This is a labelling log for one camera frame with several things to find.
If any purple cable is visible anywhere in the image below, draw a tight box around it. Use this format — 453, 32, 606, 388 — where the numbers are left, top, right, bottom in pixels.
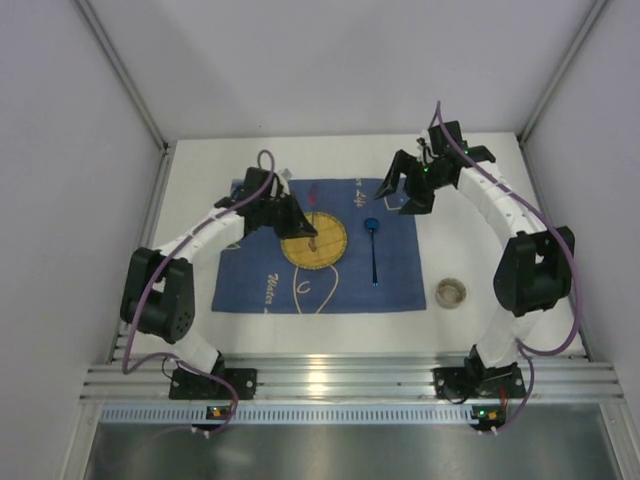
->
429, 100, 584, 432
120, 148, 281, 436

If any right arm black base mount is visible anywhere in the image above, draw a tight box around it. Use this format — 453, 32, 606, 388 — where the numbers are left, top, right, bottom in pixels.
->
433, 346, 526, 404

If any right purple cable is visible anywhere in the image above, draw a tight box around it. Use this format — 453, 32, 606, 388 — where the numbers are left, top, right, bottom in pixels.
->
429, 100, 584, 432

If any yellow woven round coaster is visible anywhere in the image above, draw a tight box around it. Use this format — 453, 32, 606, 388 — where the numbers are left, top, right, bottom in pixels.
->
281, 211, 348, 270

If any small beige round cup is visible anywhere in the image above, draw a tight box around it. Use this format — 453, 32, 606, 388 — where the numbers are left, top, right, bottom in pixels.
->
435, 277, 467, 310

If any iridescent purple fork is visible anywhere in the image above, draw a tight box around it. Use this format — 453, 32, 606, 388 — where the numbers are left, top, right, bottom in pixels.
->
308, 183, 318, 252

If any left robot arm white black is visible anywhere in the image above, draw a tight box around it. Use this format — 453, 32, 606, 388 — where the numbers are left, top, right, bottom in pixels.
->
120, 167, 317, 375

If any blue handled cutlery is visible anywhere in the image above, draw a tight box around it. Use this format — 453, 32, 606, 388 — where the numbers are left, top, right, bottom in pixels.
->
364, 217, 380, 287

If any white perforated cable duct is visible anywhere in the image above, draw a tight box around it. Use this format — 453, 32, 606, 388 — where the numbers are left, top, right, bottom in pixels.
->
100, 404, 504, 425

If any blue placemat cloth gold pattern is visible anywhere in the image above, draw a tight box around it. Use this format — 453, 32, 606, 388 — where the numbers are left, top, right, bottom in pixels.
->
211, 178, 427, 314

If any aluminium rail base frame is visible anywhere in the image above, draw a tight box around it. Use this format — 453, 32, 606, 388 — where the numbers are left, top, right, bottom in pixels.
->
80, 354, 624, 403

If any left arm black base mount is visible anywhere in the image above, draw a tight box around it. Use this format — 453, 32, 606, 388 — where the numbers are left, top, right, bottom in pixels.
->
168, 363, 257, 400

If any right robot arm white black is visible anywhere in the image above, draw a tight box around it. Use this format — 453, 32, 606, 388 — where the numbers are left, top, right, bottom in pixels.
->
375, 121, 575, 384

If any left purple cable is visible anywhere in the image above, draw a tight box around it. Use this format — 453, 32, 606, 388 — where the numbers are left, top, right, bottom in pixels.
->
120, 148, 281, 436

